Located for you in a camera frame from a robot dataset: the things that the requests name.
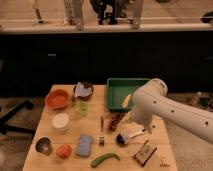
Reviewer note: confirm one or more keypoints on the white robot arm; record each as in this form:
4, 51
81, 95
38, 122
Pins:
150, 99

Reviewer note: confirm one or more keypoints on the dark bowl with cloth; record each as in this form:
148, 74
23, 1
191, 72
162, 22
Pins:
83, 90

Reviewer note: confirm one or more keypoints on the silver metal fork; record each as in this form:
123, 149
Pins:
101, 138

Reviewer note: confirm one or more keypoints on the white paper cup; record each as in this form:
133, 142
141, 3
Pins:
60, 122

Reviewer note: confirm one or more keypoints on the green plastic tray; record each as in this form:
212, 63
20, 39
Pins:
117, 89

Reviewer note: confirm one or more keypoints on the orange tomato toy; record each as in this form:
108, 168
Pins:
63, 151

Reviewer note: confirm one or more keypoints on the black office chair base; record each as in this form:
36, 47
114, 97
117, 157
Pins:
5, 128

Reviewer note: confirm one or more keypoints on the green translucent cup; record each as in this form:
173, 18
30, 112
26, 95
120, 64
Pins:
82, 107

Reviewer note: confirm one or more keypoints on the blue sponge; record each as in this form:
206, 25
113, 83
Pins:
84, 145

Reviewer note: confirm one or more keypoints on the small steel cup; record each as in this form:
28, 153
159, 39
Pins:
44, 146

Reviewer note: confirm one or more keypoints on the yellow banana piece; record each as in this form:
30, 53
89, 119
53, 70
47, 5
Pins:
126, 101

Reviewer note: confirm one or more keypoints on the dark brown card box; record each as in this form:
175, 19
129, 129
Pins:
145, 152

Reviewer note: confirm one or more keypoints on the black white dish brush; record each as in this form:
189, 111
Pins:
123, 139

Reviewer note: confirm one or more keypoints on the orange plastic bowl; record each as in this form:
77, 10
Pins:
57, 99

